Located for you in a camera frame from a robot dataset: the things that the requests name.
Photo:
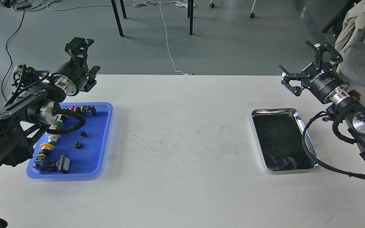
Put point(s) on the white green push button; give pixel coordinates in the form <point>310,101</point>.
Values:
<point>53,138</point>

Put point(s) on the black square switch module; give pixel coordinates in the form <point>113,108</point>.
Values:
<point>62,165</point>

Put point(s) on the red push button switch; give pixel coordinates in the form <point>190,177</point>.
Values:
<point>87,111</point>

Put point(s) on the yellow push button switch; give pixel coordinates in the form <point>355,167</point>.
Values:
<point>42,161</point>

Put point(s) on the beige cloth on chair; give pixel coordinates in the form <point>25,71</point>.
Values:
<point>353,22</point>

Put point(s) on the shiny metal tray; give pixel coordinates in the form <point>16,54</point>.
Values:
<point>279,134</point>

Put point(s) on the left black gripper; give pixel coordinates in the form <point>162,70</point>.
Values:
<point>73,76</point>

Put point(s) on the black power strip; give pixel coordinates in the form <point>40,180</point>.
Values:
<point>16,4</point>

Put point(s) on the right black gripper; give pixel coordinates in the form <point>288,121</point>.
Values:
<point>323,82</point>

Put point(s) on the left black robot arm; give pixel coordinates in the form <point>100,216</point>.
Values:
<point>34,106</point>

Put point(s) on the green push button switch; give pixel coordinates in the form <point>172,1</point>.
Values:
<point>59,122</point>

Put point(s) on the black table leg right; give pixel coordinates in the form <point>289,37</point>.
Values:
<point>190,15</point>

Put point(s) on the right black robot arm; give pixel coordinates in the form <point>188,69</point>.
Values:
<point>345,110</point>

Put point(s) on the small black gear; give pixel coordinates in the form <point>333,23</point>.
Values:
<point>78,145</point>
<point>83,134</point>

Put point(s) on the black table leg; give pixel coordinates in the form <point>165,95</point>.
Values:
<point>117,17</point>
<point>190,15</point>

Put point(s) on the blue plastic tray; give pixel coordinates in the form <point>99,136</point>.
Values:
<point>86,161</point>

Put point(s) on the black table leg left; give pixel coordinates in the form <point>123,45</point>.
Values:
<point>117,17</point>

